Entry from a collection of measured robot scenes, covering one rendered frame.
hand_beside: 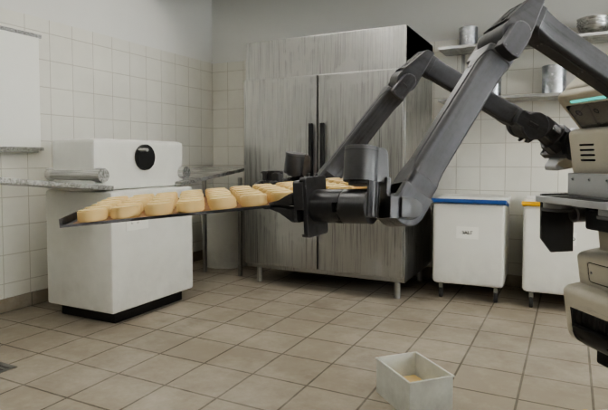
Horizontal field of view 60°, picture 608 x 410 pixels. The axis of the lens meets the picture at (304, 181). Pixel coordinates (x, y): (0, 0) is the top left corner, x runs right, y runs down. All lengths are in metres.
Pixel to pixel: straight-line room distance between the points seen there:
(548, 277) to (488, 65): 3.19
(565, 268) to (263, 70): 2.75
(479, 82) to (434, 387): 1.64
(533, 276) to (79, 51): 3.83
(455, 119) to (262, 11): 4.83
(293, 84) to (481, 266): 2.01
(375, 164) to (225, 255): 4.40
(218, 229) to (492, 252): 2.52
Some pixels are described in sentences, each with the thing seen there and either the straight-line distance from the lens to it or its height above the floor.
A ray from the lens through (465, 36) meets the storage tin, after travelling 4.63.
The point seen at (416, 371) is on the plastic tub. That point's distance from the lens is 2.69.
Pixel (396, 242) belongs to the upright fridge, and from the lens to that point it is 3.99.
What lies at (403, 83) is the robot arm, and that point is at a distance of 1.44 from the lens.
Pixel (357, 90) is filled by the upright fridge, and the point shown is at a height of 1.59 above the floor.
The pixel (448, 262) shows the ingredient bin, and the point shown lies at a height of 0.28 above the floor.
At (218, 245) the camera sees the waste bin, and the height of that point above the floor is 0.23.
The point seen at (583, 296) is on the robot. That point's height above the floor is 0.72.
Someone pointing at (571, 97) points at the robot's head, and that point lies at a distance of 1.50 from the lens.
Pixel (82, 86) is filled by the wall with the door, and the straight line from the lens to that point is 4.63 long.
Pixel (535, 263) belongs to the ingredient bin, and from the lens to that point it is 4.09.
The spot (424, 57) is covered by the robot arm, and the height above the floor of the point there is 1.34.
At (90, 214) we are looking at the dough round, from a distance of 0.97.
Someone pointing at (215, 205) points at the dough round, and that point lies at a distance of 0.96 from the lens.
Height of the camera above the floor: 1.07
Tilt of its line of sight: 3 degrees down
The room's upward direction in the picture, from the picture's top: straight up
